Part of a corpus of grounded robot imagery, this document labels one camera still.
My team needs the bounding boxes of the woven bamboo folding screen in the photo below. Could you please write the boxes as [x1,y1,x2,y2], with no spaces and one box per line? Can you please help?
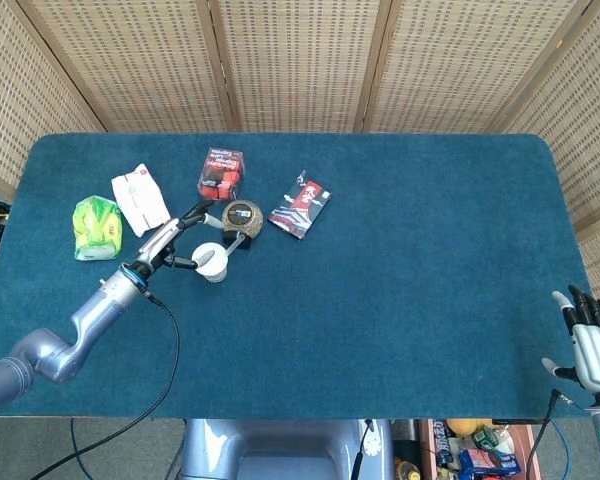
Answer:
[0,0,600,321]

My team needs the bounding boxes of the clear box of red capsules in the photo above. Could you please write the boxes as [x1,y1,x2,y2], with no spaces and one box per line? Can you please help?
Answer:
[196,146,246,203]

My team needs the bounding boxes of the glass jar with black lid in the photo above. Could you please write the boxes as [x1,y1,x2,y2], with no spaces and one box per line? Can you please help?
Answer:
[221,199,265,251]

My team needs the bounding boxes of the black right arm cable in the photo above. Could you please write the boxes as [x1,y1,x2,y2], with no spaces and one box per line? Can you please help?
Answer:
[526,389,589,480]

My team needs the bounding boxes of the white plastic package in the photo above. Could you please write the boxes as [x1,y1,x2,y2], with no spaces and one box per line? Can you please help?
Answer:
[110,163,172,238]

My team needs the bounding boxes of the green snack bag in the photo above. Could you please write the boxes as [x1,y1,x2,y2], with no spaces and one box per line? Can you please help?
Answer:
[72,196,125,262]

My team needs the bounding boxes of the transparent plastic straw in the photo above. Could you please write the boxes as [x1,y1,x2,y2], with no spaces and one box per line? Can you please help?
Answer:
[218,236,246,257]

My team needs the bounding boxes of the blue carpet table cover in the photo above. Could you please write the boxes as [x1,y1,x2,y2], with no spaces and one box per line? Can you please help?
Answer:
[0,132,594,420]

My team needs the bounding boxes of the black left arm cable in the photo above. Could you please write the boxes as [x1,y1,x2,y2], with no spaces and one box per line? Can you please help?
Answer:
[27,293,182,480]

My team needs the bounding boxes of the blue-grey robot torso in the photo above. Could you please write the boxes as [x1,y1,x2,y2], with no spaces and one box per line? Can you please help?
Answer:
[179,418,396,480]

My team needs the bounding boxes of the blue snack package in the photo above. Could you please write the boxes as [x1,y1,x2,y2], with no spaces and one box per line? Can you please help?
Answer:
[457,447,524,480]

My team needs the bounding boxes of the dark box with red print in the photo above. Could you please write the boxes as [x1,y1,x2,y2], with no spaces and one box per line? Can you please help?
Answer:
[267,169,333,242]

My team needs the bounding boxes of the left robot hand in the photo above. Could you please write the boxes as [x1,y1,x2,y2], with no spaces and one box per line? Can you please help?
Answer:
[132,199,222,275]

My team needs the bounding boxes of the black torso cable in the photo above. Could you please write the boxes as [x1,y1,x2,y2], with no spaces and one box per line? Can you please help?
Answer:
[353,419,377,480]

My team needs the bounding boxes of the red storage crate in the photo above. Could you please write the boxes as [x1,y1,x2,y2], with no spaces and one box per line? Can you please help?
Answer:
[417,418,542,480]

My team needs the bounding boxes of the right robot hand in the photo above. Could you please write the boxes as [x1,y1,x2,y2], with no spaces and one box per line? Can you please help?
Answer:
[540,284,600,401]

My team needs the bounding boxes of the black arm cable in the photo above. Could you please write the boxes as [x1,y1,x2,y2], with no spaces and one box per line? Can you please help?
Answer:
[526,389,589,480]
[27,293,182,480]

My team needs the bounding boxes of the white paper cup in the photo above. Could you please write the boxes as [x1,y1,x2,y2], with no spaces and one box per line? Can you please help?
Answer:
[191,242,229,284]

